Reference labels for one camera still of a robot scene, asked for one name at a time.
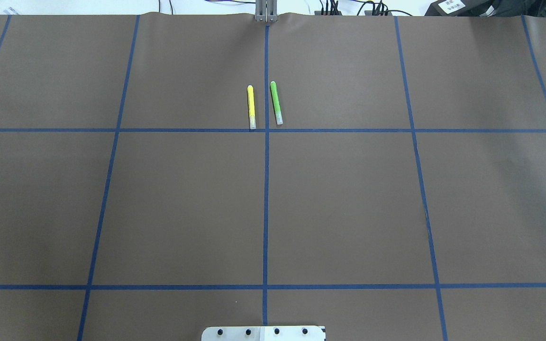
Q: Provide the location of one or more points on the green highlighter pen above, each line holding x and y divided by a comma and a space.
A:
276, 103

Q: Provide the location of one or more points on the yellow highlighter pen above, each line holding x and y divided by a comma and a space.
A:
251, 107

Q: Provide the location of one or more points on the black power strip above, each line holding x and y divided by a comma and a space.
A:
368, 8

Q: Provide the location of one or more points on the black adapter box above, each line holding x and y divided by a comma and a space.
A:
458, 8

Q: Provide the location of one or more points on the aluminium frame post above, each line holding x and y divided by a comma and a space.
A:
266, 11

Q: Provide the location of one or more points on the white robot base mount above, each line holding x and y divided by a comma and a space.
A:
265, 333

